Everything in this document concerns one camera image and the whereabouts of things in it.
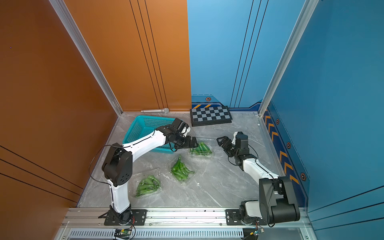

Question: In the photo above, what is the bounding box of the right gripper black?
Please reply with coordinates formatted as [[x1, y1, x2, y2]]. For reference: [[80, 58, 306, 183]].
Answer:
[[216, 136, 240, 158]]

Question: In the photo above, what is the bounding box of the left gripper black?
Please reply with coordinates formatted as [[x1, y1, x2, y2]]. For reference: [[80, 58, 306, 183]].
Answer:
[[174, 134, 200, 149]]

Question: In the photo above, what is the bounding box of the green peppers bunch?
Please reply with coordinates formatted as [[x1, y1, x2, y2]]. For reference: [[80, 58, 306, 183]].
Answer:
[[136, 175, 162, 197], [171, 155, 195, 183], [190, 142, 213, 157]]

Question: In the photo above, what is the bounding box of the clear clamshell container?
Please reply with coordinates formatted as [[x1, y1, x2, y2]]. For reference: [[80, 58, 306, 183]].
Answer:
[[188, 138, 215, 158], [167, 155, 197, 186], [130, 168, 163, 198]]

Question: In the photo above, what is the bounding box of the teal plastic basket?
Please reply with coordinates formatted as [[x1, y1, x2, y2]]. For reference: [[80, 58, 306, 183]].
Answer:
[[122, 116, 175, 158]]

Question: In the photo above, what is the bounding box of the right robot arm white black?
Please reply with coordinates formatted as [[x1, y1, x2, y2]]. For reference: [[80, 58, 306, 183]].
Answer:
[[217, 132, 301, 227]]

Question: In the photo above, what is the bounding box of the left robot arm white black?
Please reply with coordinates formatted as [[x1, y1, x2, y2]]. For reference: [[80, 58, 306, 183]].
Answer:
[[102, 125, 198, 225]]

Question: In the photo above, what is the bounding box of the black white checkerboard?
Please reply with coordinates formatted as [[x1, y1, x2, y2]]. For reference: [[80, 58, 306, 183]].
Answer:
[[190, 106, 233, 127]]

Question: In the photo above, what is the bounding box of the silver metal cylinder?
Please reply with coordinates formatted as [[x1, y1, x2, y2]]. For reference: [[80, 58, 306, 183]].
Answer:
[[141, 108, 170, 114]]

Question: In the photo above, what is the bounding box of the white vent grille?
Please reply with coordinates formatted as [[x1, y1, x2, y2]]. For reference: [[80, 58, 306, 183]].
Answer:
[[69, 229, 244, 239]]

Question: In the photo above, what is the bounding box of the right green circuit board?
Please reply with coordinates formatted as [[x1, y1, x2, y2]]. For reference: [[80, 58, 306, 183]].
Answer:
[[249, 228, 265, 239]]

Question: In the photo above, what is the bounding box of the green circuit board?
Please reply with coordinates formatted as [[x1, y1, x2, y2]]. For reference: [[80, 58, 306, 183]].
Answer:
[[249, 228, 265, 239], [113, 229, 133, 240]]

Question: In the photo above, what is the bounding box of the left green circuit board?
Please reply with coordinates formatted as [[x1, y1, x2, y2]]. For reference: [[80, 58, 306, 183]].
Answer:
[[113, 229, 133, 240]]

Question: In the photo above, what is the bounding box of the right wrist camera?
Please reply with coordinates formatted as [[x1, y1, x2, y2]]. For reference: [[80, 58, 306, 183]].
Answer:
[[234, 132, 249, 149]]

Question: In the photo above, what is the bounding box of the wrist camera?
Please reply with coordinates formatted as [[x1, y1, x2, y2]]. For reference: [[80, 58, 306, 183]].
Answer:
[[171, 118, 191, 136], [234, 132, 249, 149]]

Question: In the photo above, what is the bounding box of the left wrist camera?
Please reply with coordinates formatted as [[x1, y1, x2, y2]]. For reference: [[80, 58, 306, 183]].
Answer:
[[171, 118, 191, 136]]

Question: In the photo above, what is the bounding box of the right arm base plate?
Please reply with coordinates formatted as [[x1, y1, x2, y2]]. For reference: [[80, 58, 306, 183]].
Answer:
[[225, 209, 267, 227]]

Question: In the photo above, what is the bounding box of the aluminium front rail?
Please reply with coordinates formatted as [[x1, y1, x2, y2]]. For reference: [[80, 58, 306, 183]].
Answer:
[[60, 206, 313, 229]]

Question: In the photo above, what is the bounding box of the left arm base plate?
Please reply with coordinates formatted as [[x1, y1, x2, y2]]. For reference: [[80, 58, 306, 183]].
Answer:
[[99, 209, 148, 227]]

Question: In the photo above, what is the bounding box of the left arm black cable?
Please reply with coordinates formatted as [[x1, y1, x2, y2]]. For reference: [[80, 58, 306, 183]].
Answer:
[[88, 144, 121, 185]]

